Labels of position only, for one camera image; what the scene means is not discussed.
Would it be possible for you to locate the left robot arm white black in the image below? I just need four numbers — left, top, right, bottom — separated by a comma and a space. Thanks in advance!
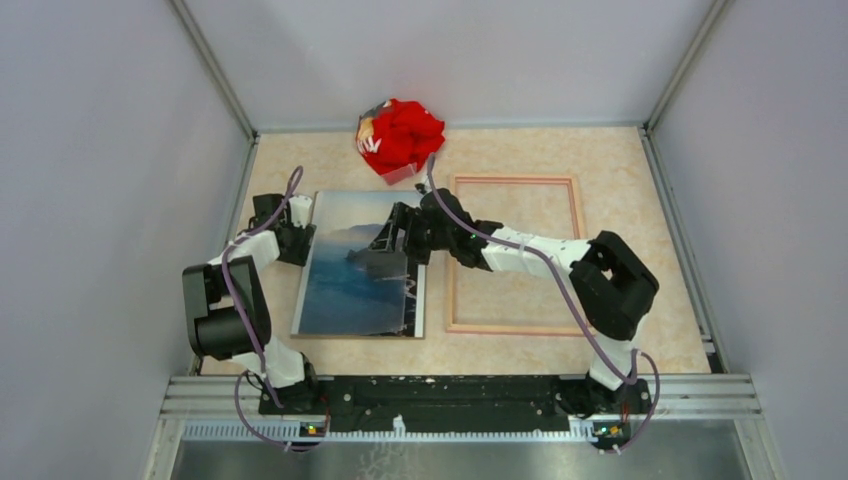
182, 194, 321, 414

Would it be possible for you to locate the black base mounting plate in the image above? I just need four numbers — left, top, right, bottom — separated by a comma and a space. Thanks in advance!
258, 375, 651, 433

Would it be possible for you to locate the landscape photo print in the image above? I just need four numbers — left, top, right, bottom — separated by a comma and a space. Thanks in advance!
291, 190, 426, 339

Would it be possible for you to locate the pink wooden picture frame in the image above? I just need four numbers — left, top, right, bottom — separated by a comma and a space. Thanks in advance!
446, 174, 588, 338

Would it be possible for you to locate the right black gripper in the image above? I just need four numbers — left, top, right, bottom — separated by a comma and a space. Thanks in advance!
368, 203, 454, 266

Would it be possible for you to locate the aluminium front rail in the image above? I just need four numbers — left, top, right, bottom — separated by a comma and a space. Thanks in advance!
160, 374, 762, 448

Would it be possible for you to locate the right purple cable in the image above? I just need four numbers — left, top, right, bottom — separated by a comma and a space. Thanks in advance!
425, 153, 662, 455

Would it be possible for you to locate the crumpled red cloth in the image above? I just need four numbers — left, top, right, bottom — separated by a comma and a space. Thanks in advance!
355, 98, 446, 185

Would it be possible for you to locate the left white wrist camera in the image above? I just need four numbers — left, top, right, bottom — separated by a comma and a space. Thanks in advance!
287, 194, 314, 228

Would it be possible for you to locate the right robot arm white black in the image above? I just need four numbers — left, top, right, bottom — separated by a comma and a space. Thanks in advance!
367, 188, 660, 417

